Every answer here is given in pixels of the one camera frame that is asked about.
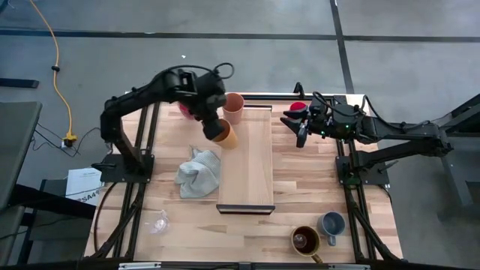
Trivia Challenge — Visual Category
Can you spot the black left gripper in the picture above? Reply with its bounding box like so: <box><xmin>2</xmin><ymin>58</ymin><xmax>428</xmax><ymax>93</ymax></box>
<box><xmin>193</xmin><ymin>92</ymin><xmax>228</xmax><ymax>142</ymax></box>

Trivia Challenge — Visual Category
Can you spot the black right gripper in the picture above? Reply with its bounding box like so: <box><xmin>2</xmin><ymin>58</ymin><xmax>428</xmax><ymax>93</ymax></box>
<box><xmin>280</xmin><ymin>101</ymin><xmax>341</xmax><ymax>149</ymax></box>

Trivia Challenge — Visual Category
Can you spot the orange-yellow plastic cup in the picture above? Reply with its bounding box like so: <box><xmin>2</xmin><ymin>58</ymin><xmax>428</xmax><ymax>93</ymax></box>
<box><xmin>211</xmin><ymin>118</ymin><xmax>240</xmax><ymax>150</ymax></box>

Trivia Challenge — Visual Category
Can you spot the peach plastic cup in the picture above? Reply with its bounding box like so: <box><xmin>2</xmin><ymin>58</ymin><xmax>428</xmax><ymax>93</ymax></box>
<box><xmin>221</xmin><ymin>92</ymin><xmax>245</xmax><ymax>126</ymax></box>

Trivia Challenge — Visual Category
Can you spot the red mug with white handle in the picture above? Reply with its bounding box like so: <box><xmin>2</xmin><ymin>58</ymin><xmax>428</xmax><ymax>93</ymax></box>
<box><xmin>178</xmin><ymin>102</ymin><xmax>197</xmax><ymax>122</ymax></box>

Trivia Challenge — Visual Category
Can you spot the clear glass cup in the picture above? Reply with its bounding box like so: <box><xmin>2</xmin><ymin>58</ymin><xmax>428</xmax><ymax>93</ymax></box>
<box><xmin>144</xmin><ymin>209</ymin><xmax>170</xmax><ymax>236</ymax></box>

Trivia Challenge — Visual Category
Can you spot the grey-blue mug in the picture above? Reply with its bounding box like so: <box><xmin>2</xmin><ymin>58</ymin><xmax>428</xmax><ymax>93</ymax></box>
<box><xmin>317</xmin><ymin>211</ymin><xmax>347</xmax><ymax>248</ymax></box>

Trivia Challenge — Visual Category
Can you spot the brown green glazed ceramic mug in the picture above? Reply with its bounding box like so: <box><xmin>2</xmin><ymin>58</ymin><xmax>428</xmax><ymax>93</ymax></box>
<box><xmin>290</xmin><ymin>225</ymin><xmax>324</xmax><ymax>264</ymax></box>

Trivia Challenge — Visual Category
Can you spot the light wooden shelf board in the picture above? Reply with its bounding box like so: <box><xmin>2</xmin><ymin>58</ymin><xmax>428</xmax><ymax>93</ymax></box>
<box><xmin>216</xmin><ymin>103</ymin><xmax>277</xmax><ymax>215</ymax></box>

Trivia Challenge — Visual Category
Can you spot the grey crumpled cloth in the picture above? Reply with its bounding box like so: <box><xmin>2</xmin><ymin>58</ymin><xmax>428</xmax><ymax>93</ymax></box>
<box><xmin>174</xmin><ymin>146</ymin><xmax>222</xmax><ymax>200</ymax></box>

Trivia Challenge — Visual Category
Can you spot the white cardboard box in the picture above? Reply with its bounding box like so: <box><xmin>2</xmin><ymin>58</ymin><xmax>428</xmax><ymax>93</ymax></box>
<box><xmin>65</xmin><ymin>167</ymin><xmax>104</xmax><ymax>206</ymax></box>

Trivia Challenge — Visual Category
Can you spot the dark grey metal cart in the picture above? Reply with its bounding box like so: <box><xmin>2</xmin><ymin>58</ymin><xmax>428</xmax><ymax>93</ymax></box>
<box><xmin>412</xmin><ymin>93</ymin><xmax>480</xmax><ymax>218</ymax></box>

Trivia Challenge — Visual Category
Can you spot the black metal stand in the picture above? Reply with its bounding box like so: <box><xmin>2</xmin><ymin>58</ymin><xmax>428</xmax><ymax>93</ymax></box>
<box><xmin>0</xmin><ymin>178</ymin><xmax>98</xmax><ymax>270</ymax></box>

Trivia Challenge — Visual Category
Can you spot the grey side table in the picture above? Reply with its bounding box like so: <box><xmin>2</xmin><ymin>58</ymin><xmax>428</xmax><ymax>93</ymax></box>
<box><xmin>0</xmin><ymin>100</ymin><xmax>43</xmax><ymax>211</ymax></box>

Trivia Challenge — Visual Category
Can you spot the black aluminium table frame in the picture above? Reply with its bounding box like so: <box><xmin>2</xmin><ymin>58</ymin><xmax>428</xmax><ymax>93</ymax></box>
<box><xmin>85</xmin><ymin>91</ymin><xmax>405</xmax><ymax>263</ymax></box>

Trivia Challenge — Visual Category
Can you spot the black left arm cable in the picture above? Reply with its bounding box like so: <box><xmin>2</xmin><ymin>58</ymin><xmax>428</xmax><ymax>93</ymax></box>
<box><xmin>148</xmin><ymin>61</ymin><xmax>236</xmax><ymax>89</ymax></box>

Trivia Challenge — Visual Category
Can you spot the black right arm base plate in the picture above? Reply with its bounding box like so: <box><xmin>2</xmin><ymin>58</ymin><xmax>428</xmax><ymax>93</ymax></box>
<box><xmin>335</xmin><ymin>155</ymin><xmax>391</xmax><ymax>187</ymax></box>

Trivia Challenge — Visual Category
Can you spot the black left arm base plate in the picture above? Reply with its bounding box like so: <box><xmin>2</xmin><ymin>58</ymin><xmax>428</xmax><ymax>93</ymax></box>
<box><xmin>91</xmin><ymin>153</ymin><xmax>155</xmax><ymax>184</ymax></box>

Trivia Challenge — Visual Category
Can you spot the yellow extension cable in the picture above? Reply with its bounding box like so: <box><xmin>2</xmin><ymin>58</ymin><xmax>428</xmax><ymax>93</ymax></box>
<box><xmin>28</xmin><ymin>0</ymin><xmax>79</xmax><ymax>148</ymax></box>

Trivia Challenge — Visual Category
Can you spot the thick black hose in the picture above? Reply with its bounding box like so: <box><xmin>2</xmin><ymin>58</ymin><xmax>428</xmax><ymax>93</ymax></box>
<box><xmin>92</xmin><ymin>181</ymin><xmax>118</xmax><ymax>253</ymax></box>

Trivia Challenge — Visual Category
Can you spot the black table edge rail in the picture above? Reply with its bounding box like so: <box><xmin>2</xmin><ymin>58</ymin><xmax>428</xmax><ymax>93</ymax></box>
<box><xmin>0</xmin><ymin>258</ymin><xmax>480</xmax><ymax>270</ymax></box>

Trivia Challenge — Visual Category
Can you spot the black floor cable cover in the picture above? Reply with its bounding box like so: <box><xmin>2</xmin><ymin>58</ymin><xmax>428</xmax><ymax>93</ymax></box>
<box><xmin>0</xmin><ymin>77</ymin><xmax>41</xmax><ymax>89</ymax></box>

